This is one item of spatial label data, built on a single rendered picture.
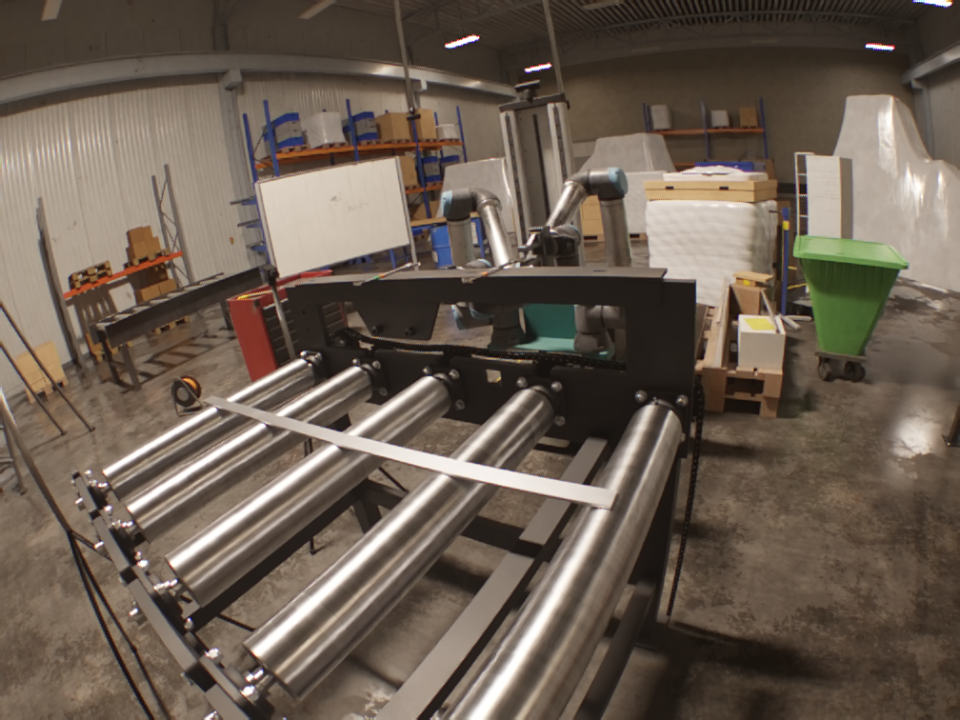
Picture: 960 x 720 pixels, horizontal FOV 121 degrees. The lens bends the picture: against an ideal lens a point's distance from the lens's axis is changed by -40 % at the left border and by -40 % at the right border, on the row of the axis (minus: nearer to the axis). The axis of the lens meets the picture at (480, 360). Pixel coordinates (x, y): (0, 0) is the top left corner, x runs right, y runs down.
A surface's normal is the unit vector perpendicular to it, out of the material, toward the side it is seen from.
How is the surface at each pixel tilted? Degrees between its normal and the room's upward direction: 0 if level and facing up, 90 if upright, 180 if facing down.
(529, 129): 90
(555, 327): 90
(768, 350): 90
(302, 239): 90
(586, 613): 37
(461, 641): 0
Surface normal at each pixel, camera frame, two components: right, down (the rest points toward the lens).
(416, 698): -0.14, -0.92
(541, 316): -0.51, 0.39
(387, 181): 0.54, 0.24
